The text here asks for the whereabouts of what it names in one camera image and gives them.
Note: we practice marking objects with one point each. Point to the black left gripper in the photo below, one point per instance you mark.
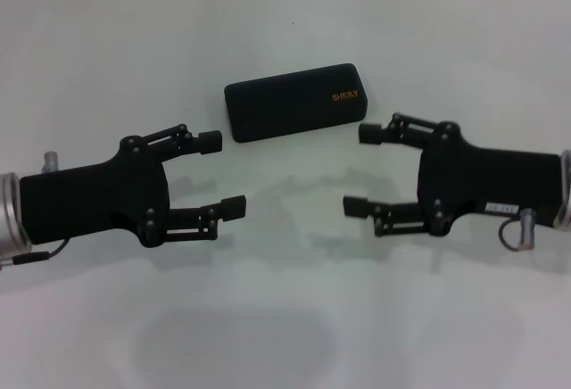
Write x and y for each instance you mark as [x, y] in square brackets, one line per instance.
[93, 201]

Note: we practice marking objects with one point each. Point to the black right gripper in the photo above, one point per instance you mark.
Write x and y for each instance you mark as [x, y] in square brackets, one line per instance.
[490, 184]

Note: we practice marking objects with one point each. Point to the black glasses case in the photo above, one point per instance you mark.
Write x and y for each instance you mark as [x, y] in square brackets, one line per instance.
[294, 103]

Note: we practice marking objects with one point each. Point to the silver left wrist connector stud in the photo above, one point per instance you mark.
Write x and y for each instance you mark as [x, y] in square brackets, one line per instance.
[51, 161]

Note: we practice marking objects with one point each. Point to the silver wrist connector stud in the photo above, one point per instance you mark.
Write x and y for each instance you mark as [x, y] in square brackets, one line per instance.
[51, 161]
[528, 228]

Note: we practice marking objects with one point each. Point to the silver right wrist connector stud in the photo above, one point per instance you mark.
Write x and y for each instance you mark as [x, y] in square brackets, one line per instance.
[528, 228]

